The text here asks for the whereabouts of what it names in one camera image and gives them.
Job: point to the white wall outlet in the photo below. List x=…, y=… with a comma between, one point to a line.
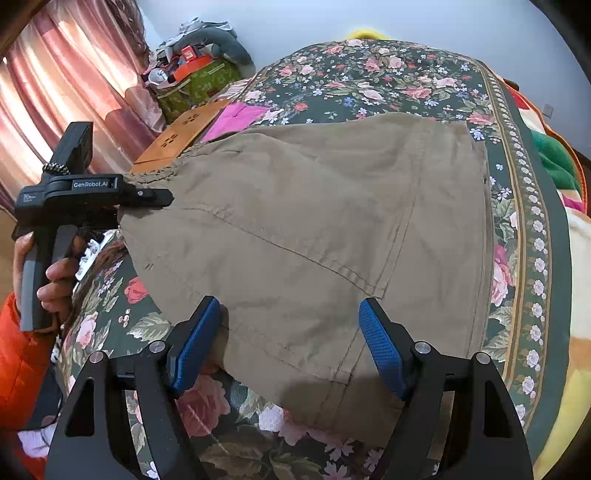
x=548, y=109

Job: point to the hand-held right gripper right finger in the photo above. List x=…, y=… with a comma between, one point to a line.
x=383, y=346

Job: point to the grey plush pillow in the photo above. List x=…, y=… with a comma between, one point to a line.
x=235, y=50

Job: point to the multicoloured fleece blanket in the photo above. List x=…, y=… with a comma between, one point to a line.
x=554, y=166

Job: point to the person's left hand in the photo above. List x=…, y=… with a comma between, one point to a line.
x=57, y=288

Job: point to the pink cloth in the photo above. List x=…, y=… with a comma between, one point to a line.
x=233, y=117

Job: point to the dark floral blanket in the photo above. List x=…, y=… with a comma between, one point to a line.
x=369, y=78

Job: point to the striped cloth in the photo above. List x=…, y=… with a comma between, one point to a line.
x=235, y=88

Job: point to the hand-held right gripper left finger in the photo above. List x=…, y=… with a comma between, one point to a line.
x=196, y=346

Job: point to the yellow foam arch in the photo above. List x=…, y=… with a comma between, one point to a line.
x=364, y=34

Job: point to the pink curtain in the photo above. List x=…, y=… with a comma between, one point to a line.
x=69, y=78

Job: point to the olive green pants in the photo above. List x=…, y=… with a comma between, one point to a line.
x=300, y=230

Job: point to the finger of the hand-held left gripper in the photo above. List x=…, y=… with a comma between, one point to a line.
x=152, y=197

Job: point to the wooden lap table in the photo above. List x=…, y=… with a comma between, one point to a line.
x=180, y=134

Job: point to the orange box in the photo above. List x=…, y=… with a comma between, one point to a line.
x=194, y=68

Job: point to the green patterned bag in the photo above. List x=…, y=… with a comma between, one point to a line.
x=198, y=90

